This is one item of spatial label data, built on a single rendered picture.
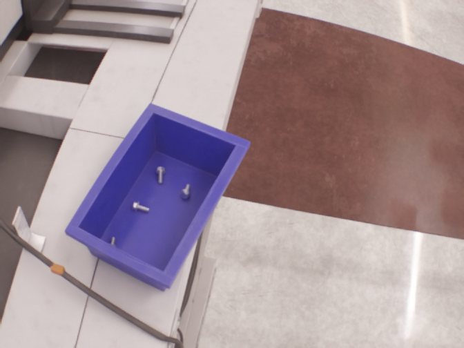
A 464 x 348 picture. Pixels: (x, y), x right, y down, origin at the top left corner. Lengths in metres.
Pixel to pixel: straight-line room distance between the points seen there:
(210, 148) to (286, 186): 1.08
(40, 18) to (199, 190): 0.50
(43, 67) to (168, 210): 0.47
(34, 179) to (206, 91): 0.32
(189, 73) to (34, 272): 0.44
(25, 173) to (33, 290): 0.26
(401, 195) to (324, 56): 0.69
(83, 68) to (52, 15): 0.14
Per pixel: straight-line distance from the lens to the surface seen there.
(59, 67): 1.12
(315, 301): 1.70
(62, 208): 0.83
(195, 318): 1.18
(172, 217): 0.80
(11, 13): 1.04
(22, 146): 1.00
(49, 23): 1.09
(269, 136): 1.98
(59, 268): 0.74
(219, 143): 0.79
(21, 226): 0.77
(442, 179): 2.09
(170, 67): 0.99
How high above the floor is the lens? 1.53
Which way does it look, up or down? 55 degrees down
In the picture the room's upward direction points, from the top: 8 degrees clockwise
